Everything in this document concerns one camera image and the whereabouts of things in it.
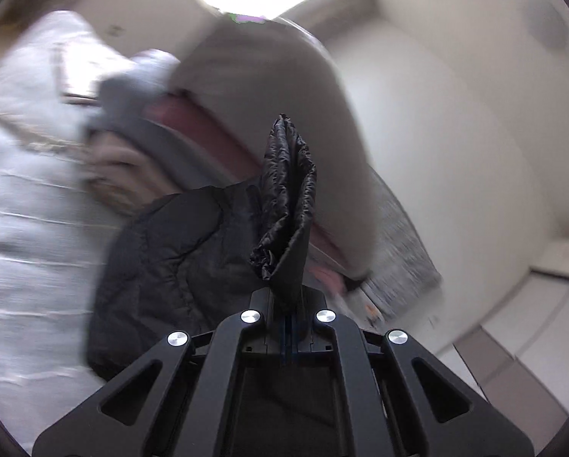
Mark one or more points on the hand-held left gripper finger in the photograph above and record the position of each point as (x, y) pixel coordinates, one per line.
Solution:
(283, 342)
(290, 342)

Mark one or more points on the black down jacket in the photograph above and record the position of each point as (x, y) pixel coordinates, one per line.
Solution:
(179, 257)

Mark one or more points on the folded light pink blanket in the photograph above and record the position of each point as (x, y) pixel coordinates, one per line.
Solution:
(331, 278)

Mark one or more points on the grey padded headboard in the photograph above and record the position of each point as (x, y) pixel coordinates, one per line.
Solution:
(403, 247)

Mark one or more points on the folded dark pink quilt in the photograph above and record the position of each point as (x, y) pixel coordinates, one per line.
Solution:
(203, 123)

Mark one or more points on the white and beige wardrobe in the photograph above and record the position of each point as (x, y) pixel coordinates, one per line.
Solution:
(527, 323)

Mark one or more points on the thick beige-grey duvet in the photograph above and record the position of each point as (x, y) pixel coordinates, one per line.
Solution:
(275, 81)

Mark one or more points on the bed with grey patterned sheet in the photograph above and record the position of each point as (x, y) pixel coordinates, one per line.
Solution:
(27, 247)

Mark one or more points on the folded grey-blue quilt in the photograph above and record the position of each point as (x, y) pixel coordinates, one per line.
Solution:
(127, 100)

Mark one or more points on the round grey ceiling lamp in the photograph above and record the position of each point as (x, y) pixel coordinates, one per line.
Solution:
(546, 24)

